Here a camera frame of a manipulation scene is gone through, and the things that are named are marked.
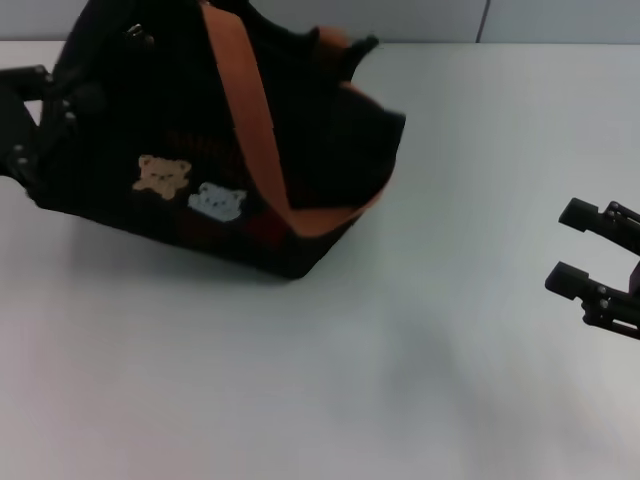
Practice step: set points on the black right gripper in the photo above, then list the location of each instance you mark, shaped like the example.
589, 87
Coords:
636, 280

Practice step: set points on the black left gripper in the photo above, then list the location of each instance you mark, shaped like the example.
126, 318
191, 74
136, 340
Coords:
12, 140

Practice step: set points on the large silver zipper pull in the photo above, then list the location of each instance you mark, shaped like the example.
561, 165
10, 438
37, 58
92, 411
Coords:
136, 33

